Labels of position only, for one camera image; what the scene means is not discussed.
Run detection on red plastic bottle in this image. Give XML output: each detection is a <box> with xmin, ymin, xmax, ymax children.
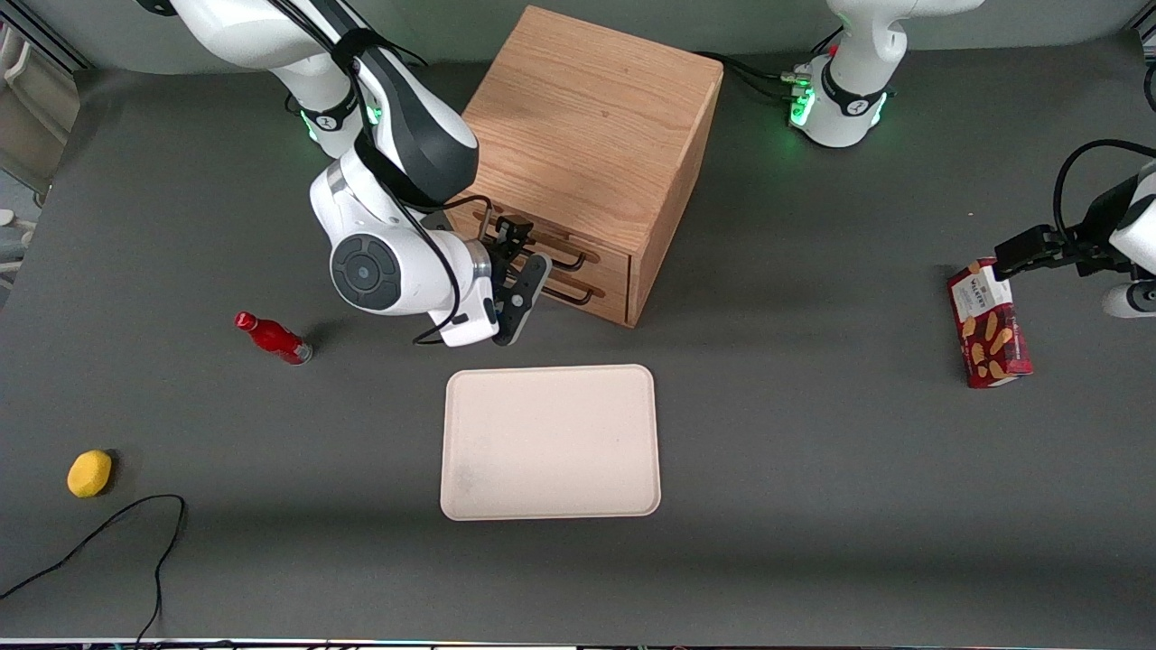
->
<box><xmin>234</xmin><ymin>311</ymin><xmax>313</xmax><ymax>367</ymax></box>

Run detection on black left base cables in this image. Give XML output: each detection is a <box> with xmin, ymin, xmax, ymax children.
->
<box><xmin>695</xmin><ymin>27</ymin><xmax>845</xmax><ymax>105</ymax></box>

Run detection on black metal drawer handle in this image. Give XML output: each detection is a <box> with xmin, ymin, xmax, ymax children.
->
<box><xmin>542</xmin><ymin>278</ymin><xmax>597</xmax><ymax>306</ymax></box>
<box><xmin>477</xmin><ymin>217</ymin><xmax>588</xmax><ymax>273</ymax></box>

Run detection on red Walkers shortbread box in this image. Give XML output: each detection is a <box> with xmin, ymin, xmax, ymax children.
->
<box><xmin>946</xmin><ymin>257</ymin><xmax>1033</xmax><ymax>389</ymax></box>

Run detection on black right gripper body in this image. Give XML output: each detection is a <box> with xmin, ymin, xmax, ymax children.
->
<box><xmin>488</xmin><ymin>233</ymin><xmax>525</xmax><ymax>290</ymax></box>

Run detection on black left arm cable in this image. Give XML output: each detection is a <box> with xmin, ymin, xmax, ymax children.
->
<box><xmin>1052</xmin><ymin>139</ymin><xmax>1156</xmax><ymax>249</ymax></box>

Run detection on dark aluminium frame rail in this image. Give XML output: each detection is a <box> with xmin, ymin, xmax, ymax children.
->
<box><xmin>9</xmin><ymin>0</ymin><xmax>91</xmax><ymax>73</ymax></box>

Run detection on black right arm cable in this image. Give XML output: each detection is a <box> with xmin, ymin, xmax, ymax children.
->
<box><xmin>262</xmin><ymin>0</ymin><xmax>493</xmax><ymax>348</ymax></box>

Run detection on wooden two-drawer cabinet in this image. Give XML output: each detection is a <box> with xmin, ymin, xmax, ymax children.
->
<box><xmin>447</xmin><ymin>5</ymin><xmax>723</xmax><ymax>328</ymax></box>

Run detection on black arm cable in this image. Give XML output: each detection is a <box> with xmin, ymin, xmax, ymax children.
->
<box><xmin>1052</xmin><ymin>139</ymin><xmax>1156</xmax><ymax>249</ymax></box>
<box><xmin>262</xmin><ymin>0</ymin><xmax>493</xmax><ymax>348</ymax></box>

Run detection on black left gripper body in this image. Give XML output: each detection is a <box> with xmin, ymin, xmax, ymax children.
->
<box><xmin>1070</xmin><ymin>176</ymin><xmax>1141</xmax><ymax>263</ymax></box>

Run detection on beige bin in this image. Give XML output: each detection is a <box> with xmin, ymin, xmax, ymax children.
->
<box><xmin>0</xmin><ymin>27</ymin><xmax>82</xmax><ymax>195</ymax></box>

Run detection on thin black table cable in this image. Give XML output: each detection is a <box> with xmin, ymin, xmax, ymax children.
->
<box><xmin>0</xmin><ymin>494</ymin><xmax>187</xmax><ymax>644</ymax></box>

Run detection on yellow lemon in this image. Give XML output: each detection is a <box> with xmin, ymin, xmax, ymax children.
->
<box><xmin>67</xmin><ymin>450</ymin><xmax>113</xmax><ymax>498</ymax></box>

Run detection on cream rectangular tray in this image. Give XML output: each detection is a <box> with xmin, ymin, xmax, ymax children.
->
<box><xmin>440</xmin><ymin>364</ymin><xmax>662</xmax><ymax>522</ymax></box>

